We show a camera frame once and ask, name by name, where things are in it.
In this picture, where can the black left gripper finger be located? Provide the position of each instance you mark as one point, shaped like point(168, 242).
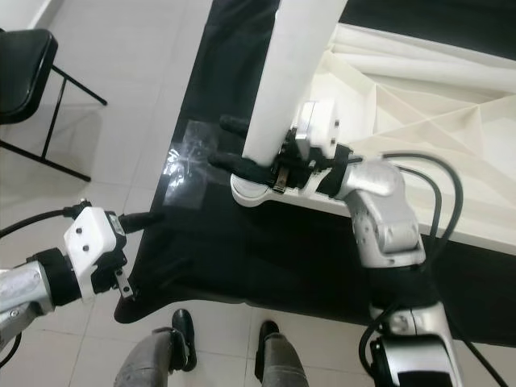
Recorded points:
point(137, 300)
point(141, 221)

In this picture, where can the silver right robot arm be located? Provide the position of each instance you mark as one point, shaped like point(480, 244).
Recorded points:
point(379, 210)

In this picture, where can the white plastic children table top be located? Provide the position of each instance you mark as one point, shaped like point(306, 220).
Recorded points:
point(435, 129)

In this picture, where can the grey robot left leg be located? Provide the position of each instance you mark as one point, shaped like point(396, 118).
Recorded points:
point(145, 363)

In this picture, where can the black tablecloth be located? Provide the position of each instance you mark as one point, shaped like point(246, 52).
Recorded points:
point(250, 258)

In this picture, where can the black folding chair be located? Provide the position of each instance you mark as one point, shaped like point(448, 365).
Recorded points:
point(24, 72)

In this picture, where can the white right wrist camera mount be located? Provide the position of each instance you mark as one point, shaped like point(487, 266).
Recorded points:
point(318, 125)

